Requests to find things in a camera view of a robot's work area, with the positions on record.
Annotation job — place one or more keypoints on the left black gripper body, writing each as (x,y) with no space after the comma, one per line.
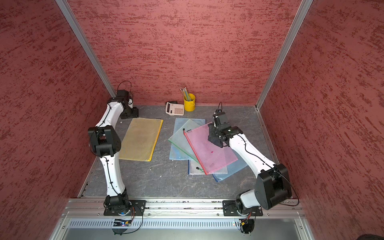
(130,112)

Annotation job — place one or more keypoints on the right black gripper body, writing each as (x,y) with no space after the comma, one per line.
(218,129)

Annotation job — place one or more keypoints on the yellow mesh document bag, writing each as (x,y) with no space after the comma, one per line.
(140,140)

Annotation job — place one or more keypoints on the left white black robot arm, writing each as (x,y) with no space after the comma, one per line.
(106,144)

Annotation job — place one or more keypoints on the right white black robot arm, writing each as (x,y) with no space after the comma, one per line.
(272,186)

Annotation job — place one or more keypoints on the pink mesh document bag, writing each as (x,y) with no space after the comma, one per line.
(211,157)

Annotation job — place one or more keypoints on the blue mesh document bag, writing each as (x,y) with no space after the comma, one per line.
(232,168)

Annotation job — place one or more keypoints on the green mesh document bag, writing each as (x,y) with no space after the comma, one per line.
(183,141)

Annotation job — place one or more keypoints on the white mesh document bag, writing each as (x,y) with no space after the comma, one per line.
(194,168)

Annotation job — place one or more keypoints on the light blue document bag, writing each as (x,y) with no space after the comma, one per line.
(180,138)

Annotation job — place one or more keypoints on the yellow pen cup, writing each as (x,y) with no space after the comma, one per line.
(190,103)

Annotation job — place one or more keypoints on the pink desk calculator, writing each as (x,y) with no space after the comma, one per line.
(174,109)

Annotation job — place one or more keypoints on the coloured pencils bundle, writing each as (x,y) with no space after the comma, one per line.
(186,94)

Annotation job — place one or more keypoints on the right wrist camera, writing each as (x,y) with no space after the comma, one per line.
(220,119)

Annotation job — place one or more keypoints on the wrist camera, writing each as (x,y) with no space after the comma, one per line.
(123,95)
(220,119)

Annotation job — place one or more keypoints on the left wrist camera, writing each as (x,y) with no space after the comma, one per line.
(123,95)

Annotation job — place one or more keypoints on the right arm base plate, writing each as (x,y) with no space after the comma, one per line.
(236,209)

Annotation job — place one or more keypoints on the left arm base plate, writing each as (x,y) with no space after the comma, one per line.
(132,208)

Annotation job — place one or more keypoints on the left aluminium corner post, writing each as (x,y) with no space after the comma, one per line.
(79,33)

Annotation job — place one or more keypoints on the aluminium corner post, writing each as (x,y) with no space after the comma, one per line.
(291,35)
(79,33)

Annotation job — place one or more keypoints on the aluminium front rail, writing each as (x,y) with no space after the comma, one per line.
(181,219)

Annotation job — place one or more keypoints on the right aluminium corner post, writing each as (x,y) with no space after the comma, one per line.
(291,35)

